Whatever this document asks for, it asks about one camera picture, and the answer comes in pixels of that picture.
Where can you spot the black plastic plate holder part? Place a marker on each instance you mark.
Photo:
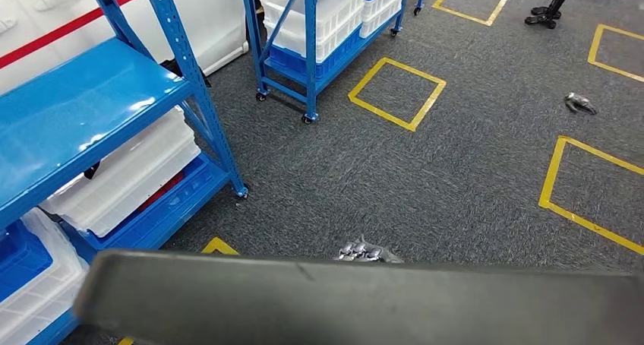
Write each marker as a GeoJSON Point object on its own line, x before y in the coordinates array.
{"type": "Point", "coordinates": [352, 307]}

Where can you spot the white car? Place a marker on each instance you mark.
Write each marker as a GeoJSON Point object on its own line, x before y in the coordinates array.
{"type": "Point", "coordinates": [201, 10]}

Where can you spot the white plastic crate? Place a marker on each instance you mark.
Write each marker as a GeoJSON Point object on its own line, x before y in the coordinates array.
{"type": "Point", "coordinates": [55, 277]}
{"type": "Point", "coordinates": [385, 3]}
{"type": "Point", "coordinates": [30, 322]}
{"type": "Point", "coordinates": [146, 201]}
{"type": "Point", "coordinates": [120, 156]}
{"type": "Point", "coordinates": [380, 24]}
{"type": "Point", "coordinates": [342, 0]}
{"type": "Point", "coordinates": [337, 43]}

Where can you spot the small black object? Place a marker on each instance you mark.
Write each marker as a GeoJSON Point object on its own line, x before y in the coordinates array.
{"type": "Point", "coordinates": [173, 67]}

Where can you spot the blue metal shelf rack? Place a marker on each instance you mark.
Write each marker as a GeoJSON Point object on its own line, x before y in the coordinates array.
{"type": "Point", "coordinates": [75, 101]}

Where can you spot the red item in crate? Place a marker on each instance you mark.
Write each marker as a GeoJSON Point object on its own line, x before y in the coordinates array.
{"type": "Point", "coordinates": [166, 189]}

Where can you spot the black legged stand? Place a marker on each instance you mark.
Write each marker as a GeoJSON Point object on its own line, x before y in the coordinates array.
{"type": "Point", "coordinates": [546, 15]}

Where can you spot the grey object on floor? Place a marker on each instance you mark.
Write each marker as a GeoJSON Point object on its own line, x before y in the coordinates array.
{"type": "Point", "coordinates": [577, 101]}

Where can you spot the red barrier belt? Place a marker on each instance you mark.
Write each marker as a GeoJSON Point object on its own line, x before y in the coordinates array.
{"type": "Point", "coordinates": [65, 29]}

